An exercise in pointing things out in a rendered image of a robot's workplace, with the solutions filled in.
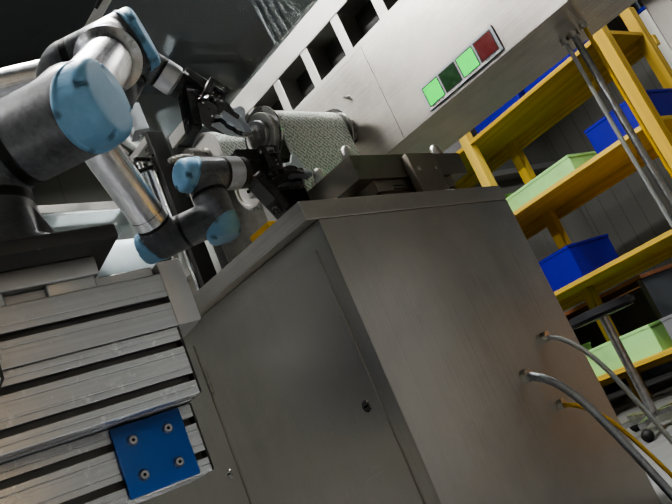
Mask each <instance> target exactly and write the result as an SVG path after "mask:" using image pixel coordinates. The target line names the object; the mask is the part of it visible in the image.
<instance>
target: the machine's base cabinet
mask: <svg viewBox="0 0 672 504"><path fill-rule="evenodd" d="M544 331H548V332H549V333H550V335H556V336H562V337H565V338H567V339H570V340H572V341H574V342H576V343H578V344H579V345H580V343H579V341H578V339H577V337H576V335H575V333H574V331H573V329H572V327H571V325H570V323H569V321H568V319H567V317H566V315H565V314H564V312H563V310H562V308H561V306H560V304H559V302H558V300H557V298H556V296H555V294H554V292H553V290H552V288H551V286H550V284H549V282H548V280H547V278H546V276H545V274H544V272H543V270H542V268H541V266H540V264H539V262H538V261H537V259H536V257H535V255H534V253H533V251H532V249H531V247H530V245H529V243H528V241H527V239H526V237H525V235H524V233H523V231H522V229H521V227H520V225H519V223H518V221H517V219H516V217H515V215H514V213H513V211H512V209H511V208H510V206H509V204H508V202H507V200H499V201H489V202H480V203H470V204H461V205H451V206H442V207H432V208H423V209H413V210H404V211H394V212H385V213H375V214H366V215H356V216H347V217H337V218H328V219H319V220H317V221H316V222H315V223H314V224H313V225H311V226H310V227H309V228H308V229H307V230H305V231H304V232H303V233H302V234H301V235H299V236H298V237H297V238H296V239H295V240H293V241H292V242H291V243H290V244H288V245H287V246H286V247H285V248H284V249H282V250H281V251H280V252H279V253H278V254H276V255H275V256H274V257H273V258H272V259H270V260H269V261H268V262H267V263H266V264H264V265H263V266H262V267H261V268H260V269H258V270H257V271H256V272H255V273H254V274H252V275H251V276H250V277H249V278H248V279H246V280H245V281H244V282H243V283H241V284H240V285H239V286H238V287H237V288H235V289H234V290H233V291H232V292H231V293H229V294H228V295H227V296H226V297H225V298H223V299H222V300H221V301H220V302H219V303H217V304H216V305H215V306H214V307H213V308H211V309H210V310H209V311H208V312H207V313H205V314H204V315H203V316H202V317H201V320H200V321H199V322H198V323H197V324H196V325H195V326H194V328H193V329H192V330H191V331H190V332H189V333H188V334H187V335H186V336H185V337H184V338H183V340H184V343H185V346H186V349H187V351H188V354H189V357H190V360H191V362H192V365H193V368H194V371H195V374H196V376H197V379H198V382H199V385H200V387H201V390H202V392H201V393H200V394H199V395H197V396H196V397H195V398H194V399H193V400H192V401H190V402H189V403H191V404H192V407H193V410H194V413H195V416H196V418H197V421H198V424H199V427H200V430H201V433H202V435H203V438H204V441H205V444H206V447H207V449H208V452H209V455H210V458H211V461H212V464H213V466H214V470H212V471H210V472H209V473H207V474H205V475H203V476H202V477H200V478H198V479H196V480H194V481H193V482H191V483H189V484H186V485H184V486H181V487H179V488H176V489H174V490H171V491H169V492H166V493H164V494H161V495H159V496H156V497H154V498H151V499H149V500H146V501H143V502H141V503H138V504H661V502H660V500H659V498H658V496H657V494H656V492H655V490H654V488H653V486H652V484H651V482H650V480H649V478H648V476H647V474H646V472H645V471H644V470H643V469H642V468H641V467H640V466H639V465H638V464H637V462H636V461H635V460H634V459H633V458H632V457H631V456H630V455H629V454H628V453H627V452H626V451H625V450H624V449H623V447H622V446H621V445H620V444H619V443H618V442H617V441H616V440H615V439H614V438H613V437H612V436H611V435H610V434H609V433H608V432H607V431H606V430H605V429H604V428H603V427H602V426H601V425H600V424H599V423H598V422H597V420H596V419H595V418H594V417H593V416H592V415H591V414H590V413H588V412H587V411H586V410H583V409H579V408H574V407H567V408H565V409H562V410H559V409H558V408H557V406H556V401H557V400H559V399H561V398H563V399H565V400H566V402H568V403H577V402H576V401H575V400H573V399H572V398H570V397H569V396H568V395H566V394H565V393H564V392H562V391H560V390H558V389H556V388H555V387H553V386H551V385H548V384H545V383H543V382H538V381H532V382H529V383H524V382H522V380H521V379H520V376H519V372H520V370H522V369H525V368H528V369H530V370H531V372H534V373H541V374H545V375H548V376H551V377H554V378H556V379H558V380H560V381H561V382H563V383H565V384H567V385H569V386H570V387H571V388H573V389H574V390H575V391H577V392H578V393H580V394H581V395H582V396H583V397H585V398H586V399H587V400H588V401H589V402H590V403H591V404H593V405H594V406H595V407H596V408H597V409H598V410H599V411H600V412H601V413H603V414H605V415H606V416H608V417H609V418H611V419H613V420H614V421H615V422H617V423H618V424H619V425H621V423H620V421H619V419H618V418H617V416H616V414H615V412H614V410H613V408H612V406H611V404H610V402H609V400H608V398H607V396H606V394H605V392H604V390H603V388H602V386H601V384H600V382H599V380H598V378H597V376H596V374H595V372H594V370H593V368H592V367H591V365H590V363H589V361H588V359H587V357H586V355H585V354H584V353H583V352H581V351H579V350H578V349H576V348H574V347H573V346H571V345H568V344H566V343H563V342H561V341H555V340H550V341H548V342H546V343H544V342H543V341H542V340H541V339H540V333H542V332H544ZM621 426H622V425H621Z"/></svg>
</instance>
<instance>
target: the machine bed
mask: <svg viewBox="0 0 672 504"><path fill-rule="evenodd" d="M505 199H506V198H505V196H504V194H503V192H502V190H501V188H500V186H499V185H498V186H486V187H473V188H460V189H448V190H435V191H423V192H410V193H397V194H385V195H372V196H360V197H347V198H335V199H322V200H309V201H298V202H297V203H296V204H295V205H294V206H293V207H291V208H290V209H289V210H288V211H287V212H286V213H285V214H284V215H282V216H281V217H280V218H279V219H278V220H277V221H276V222H275V223H273V224H272V225H271V226H270V227H269V228H268V229H267V230H266V231H264V232H263V233H262V234H261V235H260V236H259V237H258V238H257V239H255V240H254V241H253V242H252V243H251V244H250V245H249V246H248V247H246V248H245V249H244V250H243V251H242V252H241V253H240V254H239V255H237V256H236V257H235V258H234V259H233V260H232V261H231V262H229V263H228V264H227V265H226V266H225V267H224V268H223V269H222V270H220V271H219V272H218V273H217V274H216V275H215V276H214V277H213V278H211V279H210V280H209V281H208V282H207V283H206V284H205V285H204V286H202V287H201V288H200V289H199V290H198V291H197V292H196V293H195V294H193V297H194V300H195V303H196V306H197V308H198V311H199V314H200V316H201V317H202V316H203V315H204V314H205V313H207V312H208V311H209V310H210V309H211V308H213V307H214V306H215V305H216V304H217V303H219V302H220V301H221V300H222V299H223V298H225V297H226V296H227V295H228V294H229V293H231V292H232V291H233V290H234V289H235V288H237V287H238V286H239V285H240V284H241V283H243V282H244V281H245V280H246V279H248V278H249V277H250V276H251V275H252V274H254V273H255V272H256V271H257V270H258V269H260V268H261V267H262V266H263V265H264V264H266V263H267V262H268V261H269V260H270V259H272V258H273V257H274V256H275V255H276V254H278V253H279V252H280V251H281V250H282V249H284V248H285V247H286V246H287V245H288V244H290V243H291V242H292V241H293V240H295V239H296V238H297V237H298V236H299V235H301V234H302V233H303V232H304V231H305V230H307V229H308V228H309V227H310V226H311V225H313V224H314V223H315V222H316V221H317V220H319V219H328V218H337V217H347V216H356V215H366V214H375V213H385V212H394V211H404V210H413V209H423V208H432V207H442V206H451V205H461V204H470V203H480V202H489V201H499V200H505Z"/></svg>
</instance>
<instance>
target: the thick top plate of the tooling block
mask: <svg viewBox="0 0 672 504"><path fill-rule="evenodd" d="M403 155H404V154H387V155H348V156H347V157H346V158H345V159H344V160H343V161H342V162H340V163H339V164H338V165H337V166H336V167H335V168H334V169H333V170H331V171H330V172H329V173H328V174H327V175H326V176H325V177H324V178H323V179H321V180H320V181H319V182H318V183H317V184H316V185H315V186H314V187H312V188H311V189H310V190H309V191H308V192H307V194H308V196H309V199H310V200H322V199H335V198H344V197H346V196H348V195H352V196H353V197H355V196H356V195H357V194H358V193H359V192H361V191H362V190H363V189H364V188H366V187H367V186H368V185H369V184H370V183H372V182H373V181H377V180H394V179H410V177H409V175H408V173H407V171H406V169H405V167H404V165H403V163H402V161H401V157H402V156H403ZM433 155H434V157H435V159H436V161H437V163H438V165H439V167H440V169H441V171H442V173H443V175H444V177H445V176H452V178H453V180H454V183H455V182H457V181H458V180H459V179H461V178H462V177H464V176H465V175H466V174H468V171H467V169H466V167H465V165H464V163H463V161H462V159H461V157H460V155H459V153H433Z"/></svg>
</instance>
